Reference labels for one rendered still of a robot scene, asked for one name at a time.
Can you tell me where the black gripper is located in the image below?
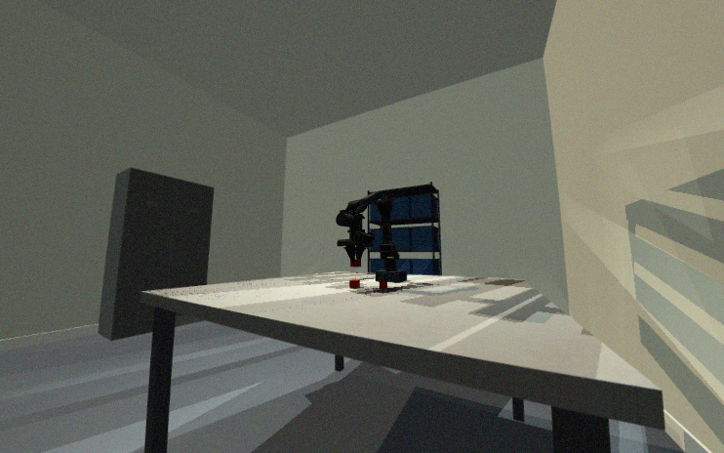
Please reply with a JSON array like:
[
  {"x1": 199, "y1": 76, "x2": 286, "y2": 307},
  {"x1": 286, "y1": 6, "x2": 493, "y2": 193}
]
[{"x1": 337, "y1": 227, "x2": 373, "y2": 264}]

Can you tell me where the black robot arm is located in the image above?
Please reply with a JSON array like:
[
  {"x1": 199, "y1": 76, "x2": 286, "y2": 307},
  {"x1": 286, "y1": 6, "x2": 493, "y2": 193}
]
[{"x1": 336, "y1": 191, "x2": 400, "y2": 271}]

